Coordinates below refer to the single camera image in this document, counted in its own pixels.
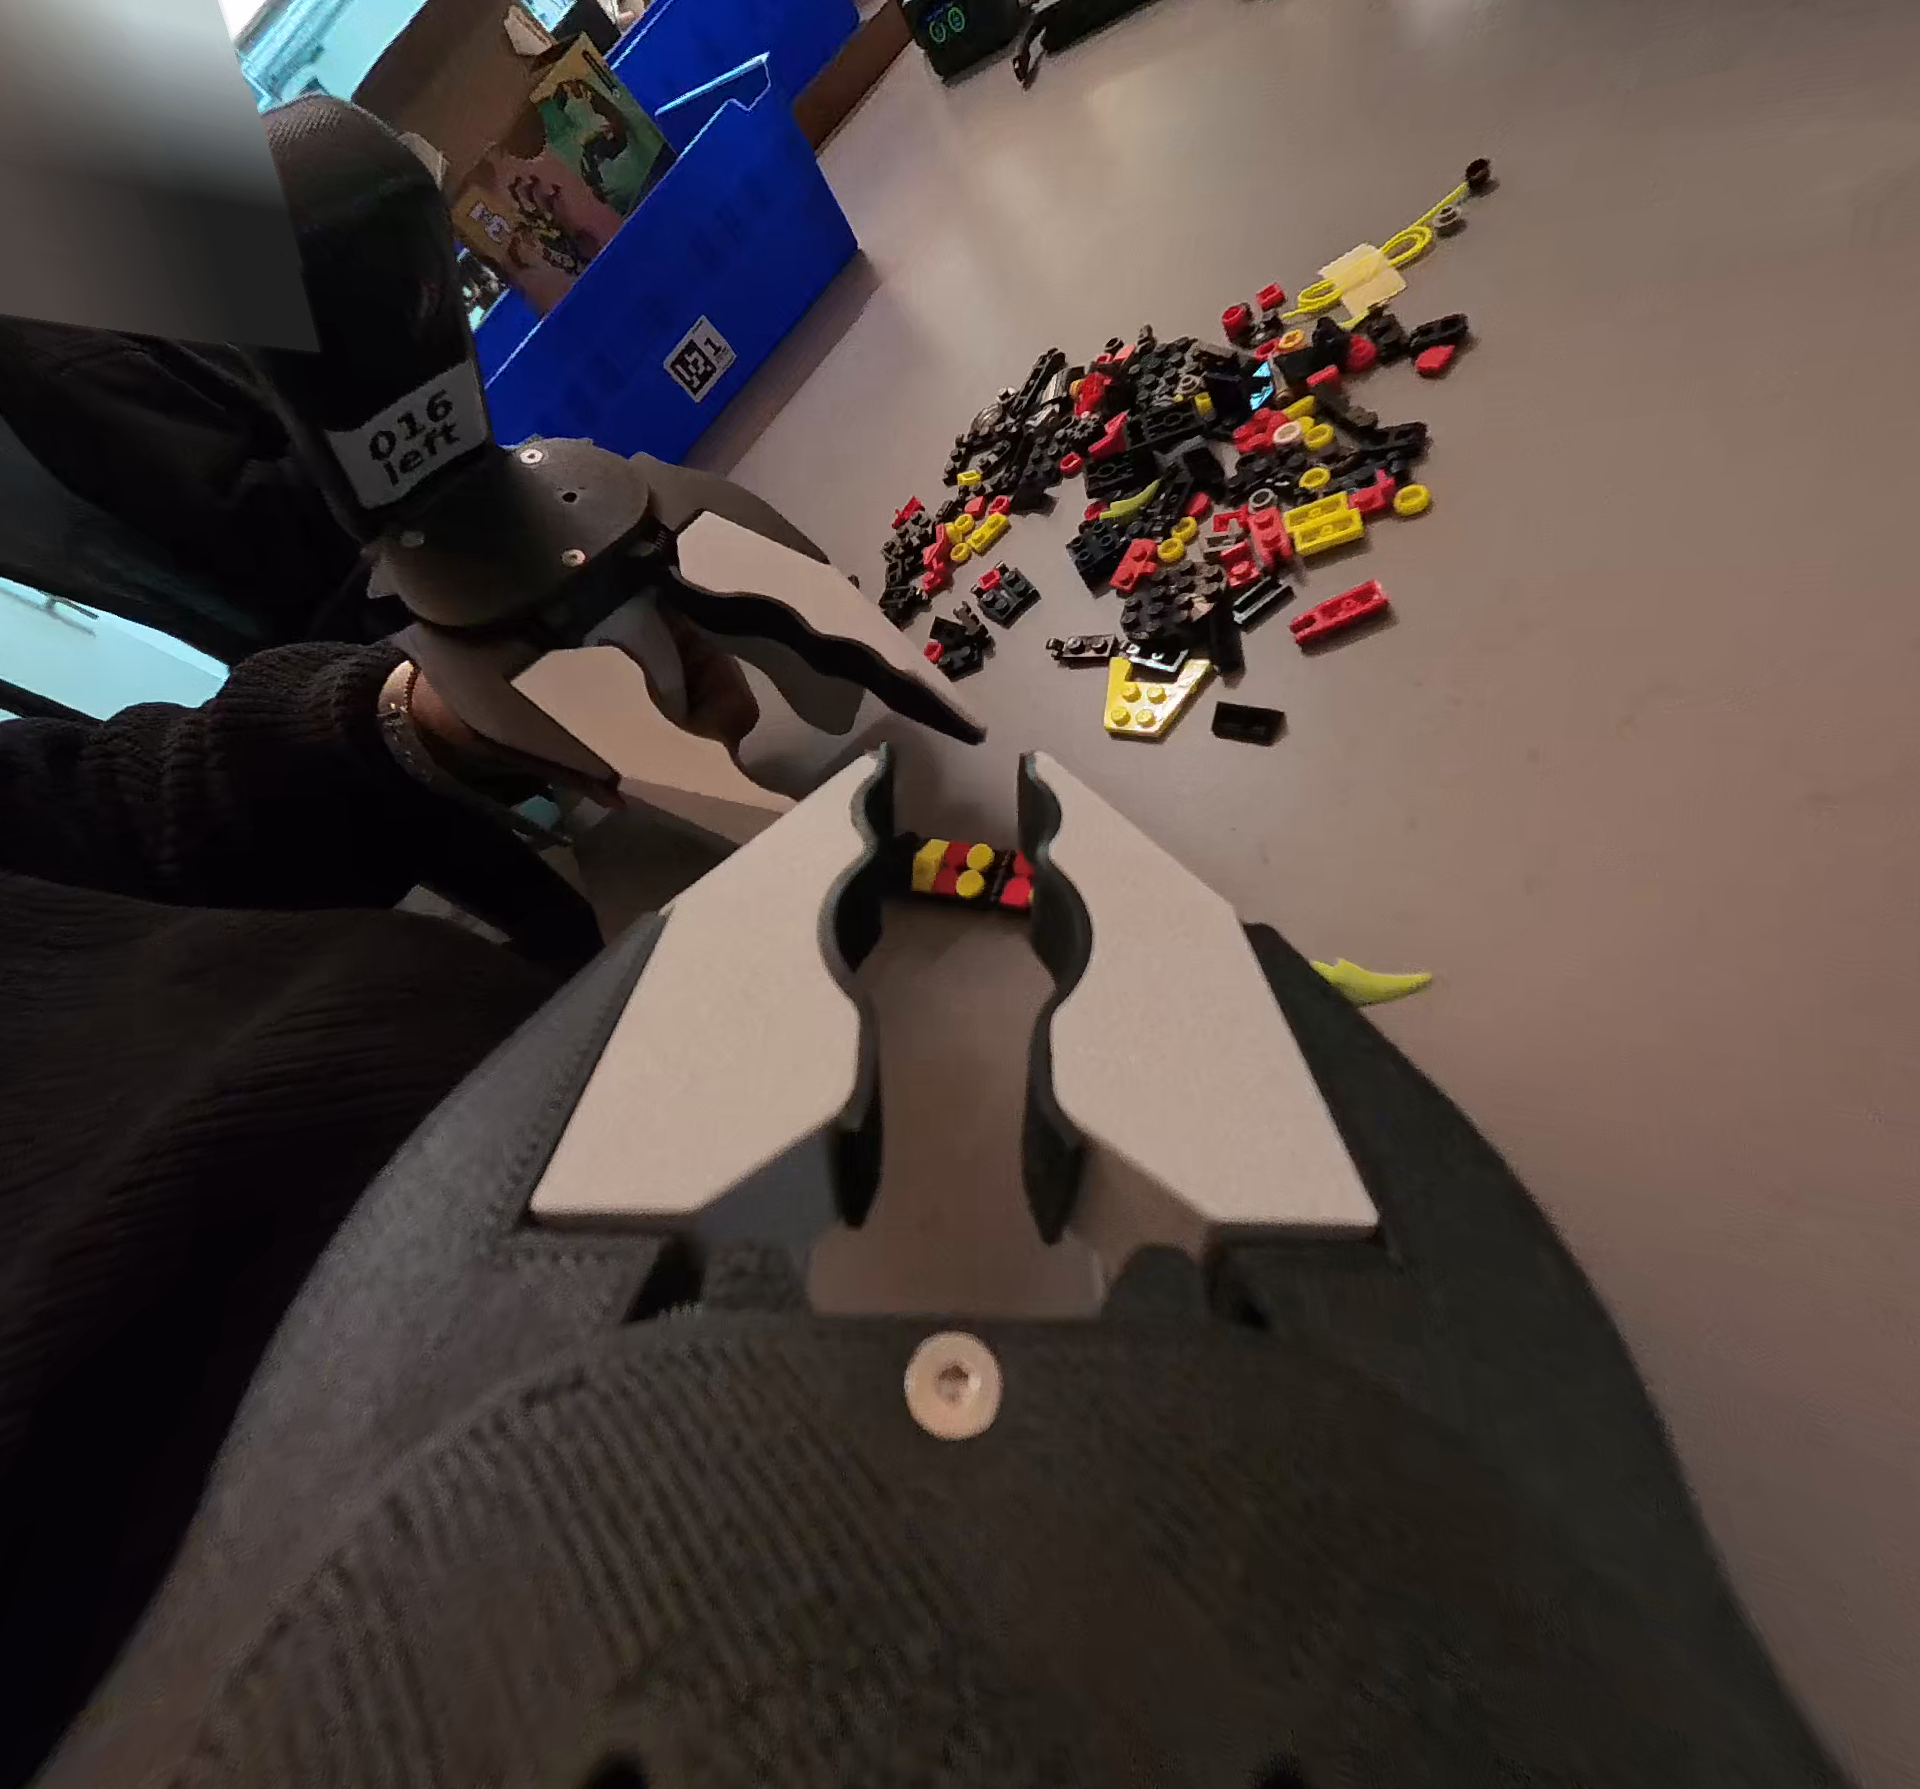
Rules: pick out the neon yellow lego claw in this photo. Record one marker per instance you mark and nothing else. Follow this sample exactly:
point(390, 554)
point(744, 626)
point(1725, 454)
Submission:
point(1372, 984)

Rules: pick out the partly built lego model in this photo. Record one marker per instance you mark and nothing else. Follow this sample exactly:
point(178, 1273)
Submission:
point(960, 875)

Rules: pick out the pile of lego pieces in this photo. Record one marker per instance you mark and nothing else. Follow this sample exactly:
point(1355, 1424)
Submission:
point(1200, 469)

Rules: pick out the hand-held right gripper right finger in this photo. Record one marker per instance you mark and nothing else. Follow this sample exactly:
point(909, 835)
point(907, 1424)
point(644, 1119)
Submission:
point(1215, 1071)

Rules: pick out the black charger with green lights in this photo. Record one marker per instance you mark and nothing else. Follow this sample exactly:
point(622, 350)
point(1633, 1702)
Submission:
point(969, 27)

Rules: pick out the small black lego tile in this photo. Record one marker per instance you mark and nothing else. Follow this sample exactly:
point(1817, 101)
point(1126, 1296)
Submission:
point(1248, 722)

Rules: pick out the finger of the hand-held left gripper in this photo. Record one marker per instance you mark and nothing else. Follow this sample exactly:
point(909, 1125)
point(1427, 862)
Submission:
point(810, 596)
point(599, 710)

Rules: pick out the person's black knit sweater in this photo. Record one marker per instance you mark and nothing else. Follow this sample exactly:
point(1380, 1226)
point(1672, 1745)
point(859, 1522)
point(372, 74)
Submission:
point(224, 1218)

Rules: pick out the person's left hand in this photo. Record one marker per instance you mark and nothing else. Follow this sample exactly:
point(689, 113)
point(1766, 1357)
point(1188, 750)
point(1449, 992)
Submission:
point(718, 686)

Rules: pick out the small black hinge lego piece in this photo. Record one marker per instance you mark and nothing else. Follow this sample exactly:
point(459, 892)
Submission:
point(1083, 649)

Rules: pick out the black square lego plate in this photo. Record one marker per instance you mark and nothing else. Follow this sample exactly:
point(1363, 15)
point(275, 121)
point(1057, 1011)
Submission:
point(1005, 596)

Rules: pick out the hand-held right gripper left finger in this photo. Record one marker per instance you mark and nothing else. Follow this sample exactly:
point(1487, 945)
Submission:
point(705, 1071)

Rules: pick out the blue plastic bin with tag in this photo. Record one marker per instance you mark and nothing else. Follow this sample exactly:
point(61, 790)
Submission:
point(690, 304)

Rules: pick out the beige wristwatch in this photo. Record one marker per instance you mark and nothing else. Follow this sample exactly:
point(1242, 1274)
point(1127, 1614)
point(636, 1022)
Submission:
point(401, 723)

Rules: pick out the yellow wedge lego plate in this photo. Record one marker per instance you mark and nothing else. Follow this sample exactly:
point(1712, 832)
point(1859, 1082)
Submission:
point(1154, 701)

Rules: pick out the printed cardboard lego box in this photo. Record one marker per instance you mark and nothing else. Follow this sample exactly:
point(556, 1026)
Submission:
point(495, 124)

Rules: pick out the red lego plate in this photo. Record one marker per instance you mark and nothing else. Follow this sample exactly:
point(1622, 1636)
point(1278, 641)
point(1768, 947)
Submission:
point(1339, 613)

